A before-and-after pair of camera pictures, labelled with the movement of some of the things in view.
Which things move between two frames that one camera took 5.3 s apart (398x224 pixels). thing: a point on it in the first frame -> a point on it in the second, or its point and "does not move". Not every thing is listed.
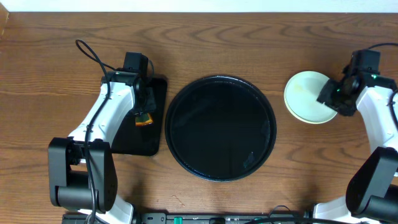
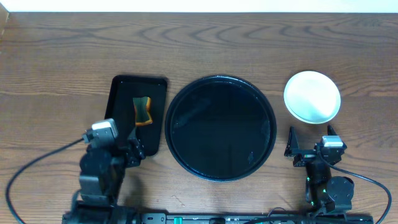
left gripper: x=146 y=104 -> x=131 y=149
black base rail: x=194 y=218 does not move
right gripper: x=334 y=99 -> x=310 y=156
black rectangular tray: x=130 y=139 does not move
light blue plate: x=300 y=96 does not move
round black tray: x=220 y=128 does not move
